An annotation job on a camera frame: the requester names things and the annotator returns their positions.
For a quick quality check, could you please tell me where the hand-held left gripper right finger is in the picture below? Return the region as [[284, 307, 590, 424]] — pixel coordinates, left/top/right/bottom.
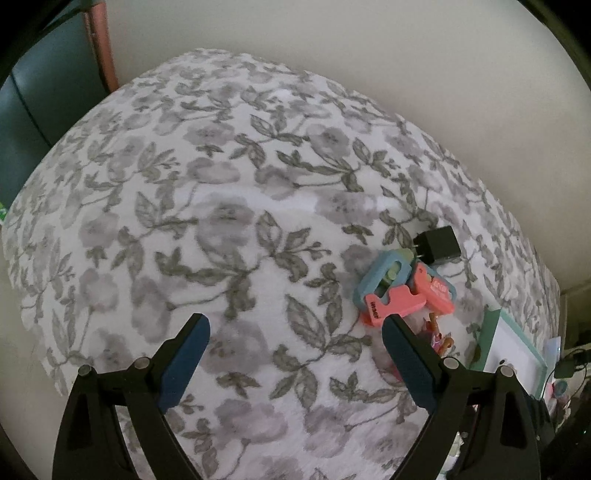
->
[[382, 315, 542, 480]]

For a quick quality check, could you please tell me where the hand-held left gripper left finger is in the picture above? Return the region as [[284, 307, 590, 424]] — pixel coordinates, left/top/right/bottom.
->
[[51, 313, 211, 480]]

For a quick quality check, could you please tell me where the white tray with teal rim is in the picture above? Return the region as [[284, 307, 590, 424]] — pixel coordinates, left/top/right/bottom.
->
[[471, 308, 550, 402]]

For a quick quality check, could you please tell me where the toy figure with brown feet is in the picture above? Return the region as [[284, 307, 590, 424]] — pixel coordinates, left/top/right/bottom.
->
[[424, 311, 456, 356]]

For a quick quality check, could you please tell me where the coral plastic clip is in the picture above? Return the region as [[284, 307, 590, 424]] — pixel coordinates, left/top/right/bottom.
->
[[412, 262, 451, 316], [360, 284, 427, 328]]

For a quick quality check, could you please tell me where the black charger block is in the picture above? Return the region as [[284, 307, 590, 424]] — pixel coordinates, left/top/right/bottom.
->
[[412, 226, 461, 267]]

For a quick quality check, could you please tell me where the dark object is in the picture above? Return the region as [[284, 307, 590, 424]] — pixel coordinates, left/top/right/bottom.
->
[[524, 394, 561, 462]]

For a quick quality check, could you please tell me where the pink and teal container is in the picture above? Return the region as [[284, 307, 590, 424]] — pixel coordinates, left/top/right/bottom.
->
[[551, 378, 571, 408]]

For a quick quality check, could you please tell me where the grey floral blanket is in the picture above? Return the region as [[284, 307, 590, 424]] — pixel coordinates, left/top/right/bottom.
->
[[2, 48, 562, 480]]

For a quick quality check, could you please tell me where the pink wooden strip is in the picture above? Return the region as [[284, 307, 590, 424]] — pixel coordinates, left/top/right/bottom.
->
[[83, 0, 120, 93]]

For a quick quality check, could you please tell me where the black box with cable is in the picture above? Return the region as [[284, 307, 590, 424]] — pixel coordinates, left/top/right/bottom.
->
[[545, 348, 591, 388]]

